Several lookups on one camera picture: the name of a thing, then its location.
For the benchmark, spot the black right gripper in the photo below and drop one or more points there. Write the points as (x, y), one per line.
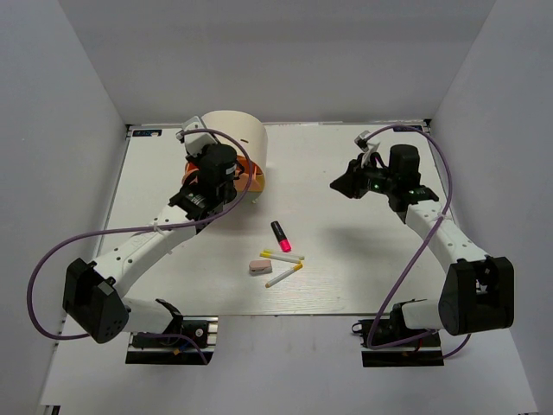
(352, 183)

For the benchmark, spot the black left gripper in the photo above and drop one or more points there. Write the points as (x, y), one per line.
(192, 158)

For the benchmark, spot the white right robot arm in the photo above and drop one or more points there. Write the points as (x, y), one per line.
(478, 291)

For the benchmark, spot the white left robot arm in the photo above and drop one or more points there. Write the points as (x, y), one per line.
(96, 292)

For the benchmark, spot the cream cylindrical drawer organizer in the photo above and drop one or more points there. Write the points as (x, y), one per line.
(242, 126)

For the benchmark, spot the pink cap black highlighter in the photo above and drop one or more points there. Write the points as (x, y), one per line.
(281, 237)

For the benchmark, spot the white marker yellow cap lower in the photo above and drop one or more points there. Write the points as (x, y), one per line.
(283, 275)

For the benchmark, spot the white marker yellow cap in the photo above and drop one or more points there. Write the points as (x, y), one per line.
(283, 275)
(282, 256)

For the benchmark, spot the white marker yellow cap upper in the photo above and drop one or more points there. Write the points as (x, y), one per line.
(282, 256)

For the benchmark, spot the pink correction tape dispenser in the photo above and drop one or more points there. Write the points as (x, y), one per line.
(260, 266)

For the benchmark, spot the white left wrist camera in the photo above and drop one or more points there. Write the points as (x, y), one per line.
(194, 137)

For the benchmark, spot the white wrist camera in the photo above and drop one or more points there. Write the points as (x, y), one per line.
(194, 137)
(368, 145)

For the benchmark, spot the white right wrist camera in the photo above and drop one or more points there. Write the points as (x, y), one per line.
(368, 145)

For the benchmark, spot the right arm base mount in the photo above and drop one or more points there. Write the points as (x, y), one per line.
(422, 352)

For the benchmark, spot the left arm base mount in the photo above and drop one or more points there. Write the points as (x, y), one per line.
(194, 345)

